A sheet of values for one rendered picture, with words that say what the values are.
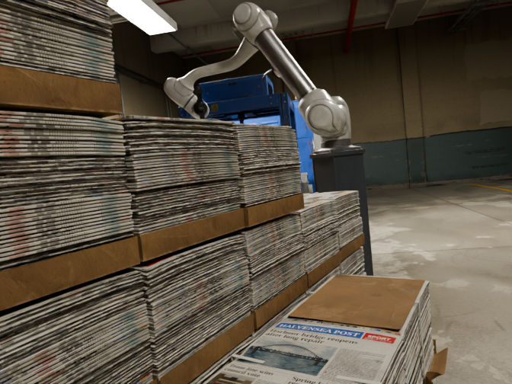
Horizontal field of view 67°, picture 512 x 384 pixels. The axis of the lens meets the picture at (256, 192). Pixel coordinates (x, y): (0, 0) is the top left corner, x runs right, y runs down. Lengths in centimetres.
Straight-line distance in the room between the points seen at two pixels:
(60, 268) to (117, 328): 13
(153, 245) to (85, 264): 12
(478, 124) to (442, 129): 86
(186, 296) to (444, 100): 1068
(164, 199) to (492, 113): 1102
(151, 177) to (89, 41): 21
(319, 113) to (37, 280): 142
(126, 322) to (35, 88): 34
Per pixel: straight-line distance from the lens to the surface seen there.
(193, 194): 73
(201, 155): 74
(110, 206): 59
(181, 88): 226
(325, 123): 175
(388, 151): 1081
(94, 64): 62
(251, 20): 197
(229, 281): 81
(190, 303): 72
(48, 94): 56
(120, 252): 61
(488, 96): 1149
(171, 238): 68
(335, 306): 103
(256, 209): 87
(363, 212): 204
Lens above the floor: 97
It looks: 4 degrees down
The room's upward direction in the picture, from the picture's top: 6 degrees counter-clockwise
